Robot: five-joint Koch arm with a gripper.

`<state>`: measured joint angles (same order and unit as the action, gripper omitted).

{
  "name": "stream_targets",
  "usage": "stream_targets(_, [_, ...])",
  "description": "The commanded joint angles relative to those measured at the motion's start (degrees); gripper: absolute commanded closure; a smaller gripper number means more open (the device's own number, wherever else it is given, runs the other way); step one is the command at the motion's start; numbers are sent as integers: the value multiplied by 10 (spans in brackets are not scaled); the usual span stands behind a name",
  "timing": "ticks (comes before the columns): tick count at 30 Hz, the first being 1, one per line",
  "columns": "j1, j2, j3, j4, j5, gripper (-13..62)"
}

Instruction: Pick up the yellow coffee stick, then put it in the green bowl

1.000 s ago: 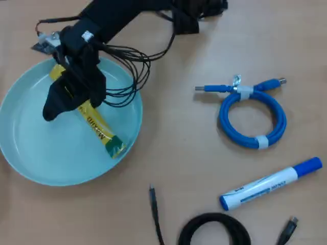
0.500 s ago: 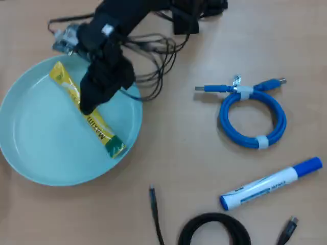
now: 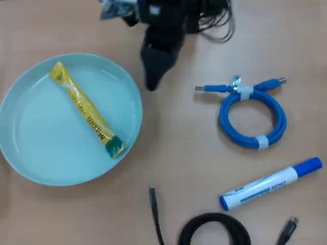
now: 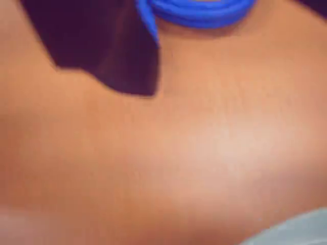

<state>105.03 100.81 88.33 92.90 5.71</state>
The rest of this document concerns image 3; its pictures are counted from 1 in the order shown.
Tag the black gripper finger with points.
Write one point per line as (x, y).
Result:
(169, 57)
(150, 66)

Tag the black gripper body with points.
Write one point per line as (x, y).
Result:
(163, 20)

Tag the yellow coffee stick packet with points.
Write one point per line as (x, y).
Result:
(87, 109)

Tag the light blue plate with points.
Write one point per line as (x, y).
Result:
(46, 143)

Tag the blue and white marker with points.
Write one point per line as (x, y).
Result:
(265, 186)

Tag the camera circuit board module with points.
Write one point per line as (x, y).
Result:
(116, 9)

